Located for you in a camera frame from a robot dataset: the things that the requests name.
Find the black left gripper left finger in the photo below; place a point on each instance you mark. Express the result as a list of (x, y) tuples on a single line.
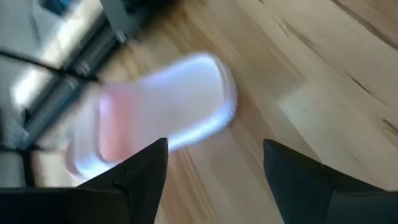
[(136, 186)]

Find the black aluminium mounting frame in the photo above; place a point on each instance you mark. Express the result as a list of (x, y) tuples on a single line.
[(62, 90)]

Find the pink rubber slide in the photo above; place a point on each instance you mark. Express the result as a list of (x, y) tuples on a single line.
[(161, 109)]

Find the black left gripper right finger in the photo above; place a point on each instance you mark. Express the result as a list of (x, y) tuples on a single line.
[(304, 193)]

